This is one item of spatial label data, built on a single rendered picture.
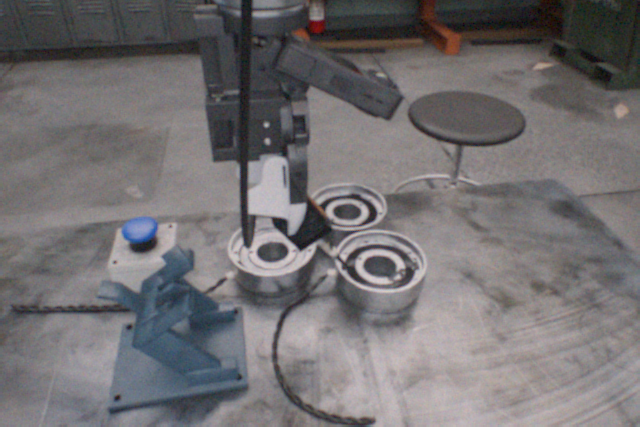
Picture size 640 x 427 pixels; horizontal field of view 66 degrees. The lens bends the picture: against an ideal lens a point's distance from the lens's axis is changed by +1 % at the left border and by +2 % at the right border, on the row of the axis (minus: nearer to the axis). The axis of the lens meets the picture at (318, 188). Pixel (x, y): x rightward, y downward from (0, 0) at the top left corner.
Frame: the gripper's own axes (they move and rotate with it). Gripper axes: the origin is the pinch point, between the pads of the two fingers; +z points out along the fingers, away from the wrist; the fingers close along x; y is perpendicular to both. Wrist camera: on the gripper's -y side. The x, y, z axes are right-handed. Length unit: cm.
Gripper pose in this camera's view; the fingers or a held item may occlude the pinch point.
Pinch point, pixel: (295, 212)
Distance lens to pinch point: 48.8
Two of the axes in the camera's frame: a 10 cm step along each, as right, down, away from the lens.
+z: 0.0, 8.3, 5.6
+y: -9.8, 1.0, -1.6
